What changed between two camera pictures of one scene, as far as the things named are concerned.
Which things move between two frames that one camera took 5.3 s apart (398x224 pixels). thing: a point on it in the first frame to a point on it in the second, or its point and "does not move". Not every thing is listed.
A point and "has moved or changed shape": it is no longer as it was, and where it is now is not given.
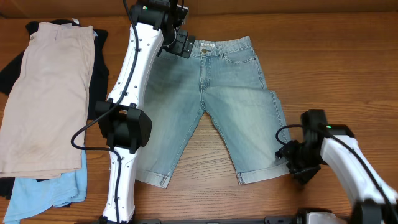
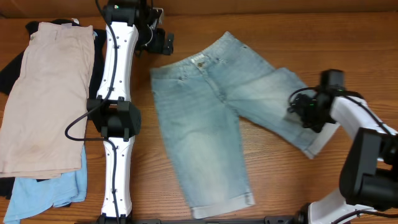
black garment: (98, 73) does not move
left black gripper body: (183, 45) to (168, 43)
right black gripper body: (292, 157) to (300, 112)
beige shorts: (42, 130) does not move
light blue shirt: (30, 197) does not move
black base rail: (272, 219) does not move
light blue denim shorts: (224, 79) has moved or changed shape
